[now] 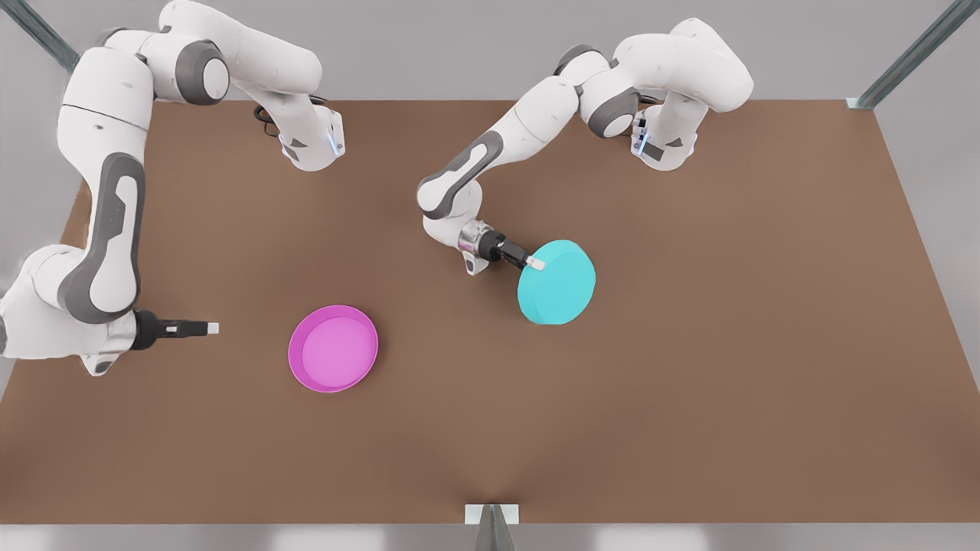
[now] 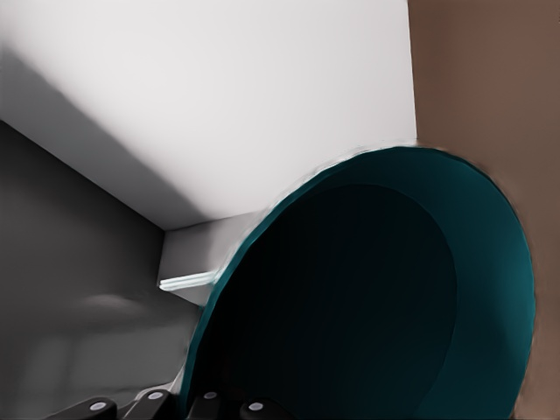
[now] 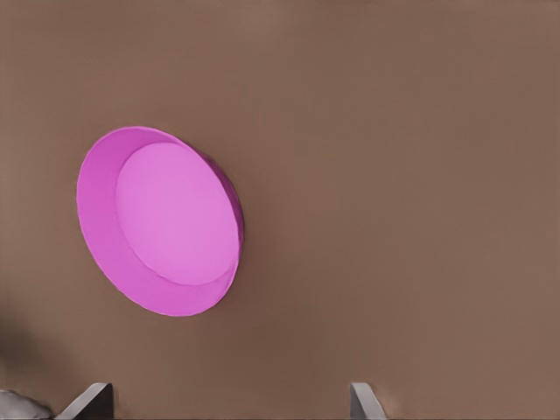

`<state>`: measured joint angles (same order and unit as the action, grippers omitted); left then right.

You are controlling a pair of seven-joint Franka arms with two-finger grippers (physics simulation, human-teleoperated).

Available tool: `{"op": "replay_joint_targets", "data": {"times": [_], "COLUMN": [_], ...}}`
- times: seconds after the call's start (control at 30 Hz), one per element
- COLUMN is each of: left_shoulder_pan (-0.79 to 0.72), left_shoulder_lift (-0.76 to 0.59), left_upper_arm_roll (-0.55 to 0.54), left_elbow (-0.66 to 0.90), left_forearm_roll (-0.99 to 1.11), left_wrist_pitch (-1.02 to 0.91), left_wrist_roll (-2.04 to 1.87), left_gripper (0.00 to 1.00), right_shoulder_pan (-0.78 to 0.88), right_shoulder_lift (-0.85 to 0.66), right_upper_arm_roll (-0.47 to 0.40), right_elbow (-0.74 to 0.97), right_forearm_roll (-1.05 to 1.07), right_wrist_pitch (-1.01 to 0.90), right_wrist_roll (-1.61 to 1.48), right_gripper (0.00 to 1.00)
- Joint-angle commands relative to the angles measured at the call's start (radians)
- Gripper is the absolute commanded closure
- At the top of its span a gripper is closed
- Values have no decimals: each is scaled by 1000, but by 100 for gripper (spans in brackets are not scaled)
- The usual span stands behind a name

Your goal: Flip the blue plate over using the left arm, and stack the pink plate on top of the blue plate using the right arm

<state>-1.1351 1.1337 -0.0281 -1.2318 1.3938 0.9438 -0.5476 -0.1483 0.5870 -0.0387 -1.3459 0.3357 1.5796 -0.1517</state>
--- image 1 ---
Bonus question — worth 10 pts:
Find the blue plate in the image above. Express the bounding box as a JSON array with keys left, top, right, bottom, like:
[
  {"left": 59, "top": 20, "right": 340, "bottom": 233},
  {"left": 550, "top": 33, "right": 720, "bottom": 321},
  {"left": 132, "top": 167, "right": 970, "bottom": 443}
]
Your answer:
[{"left": 517, "top": 240, "right": 596, "bottom": 326}]

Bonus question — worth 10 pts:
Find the silver frame post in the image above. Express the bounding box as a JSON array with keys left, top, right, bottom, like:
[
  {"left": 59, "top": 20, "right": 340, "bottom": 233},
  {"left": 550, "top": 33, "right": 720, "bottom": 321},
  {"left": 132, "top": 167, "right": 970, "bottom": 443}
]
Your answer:
[
  {"left": 465, "top": 504, "right": 520, "bottom": 551},
  {"left": 0, "top": 0, "right": 81, "bottom": 74},
  {"left": 844, "top": 0, "right": 980, "bottom": 110}
]

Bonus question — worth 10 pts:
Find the pink plate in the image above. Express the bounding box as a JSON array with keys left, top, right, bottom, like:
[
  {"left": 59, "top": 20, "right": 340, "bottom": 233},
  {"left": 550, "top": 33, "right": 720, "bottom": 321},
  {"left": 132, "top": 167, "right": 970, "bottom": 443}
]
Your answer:
[{"left": 288, "top": 305, "right": 379, "bottom": 393}]

